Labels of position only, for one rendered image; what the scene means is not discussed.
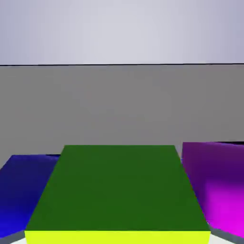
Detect large magenta box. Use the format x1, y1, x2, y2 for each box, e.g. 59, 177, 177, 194
181, 141, 244, 239

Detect large green box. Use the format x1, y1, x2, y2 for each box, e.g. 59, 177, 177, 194
24, 144, 212, 244

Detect large blue box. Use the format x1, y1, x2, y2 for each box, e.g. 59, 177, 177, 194
0, 154, 61, 238

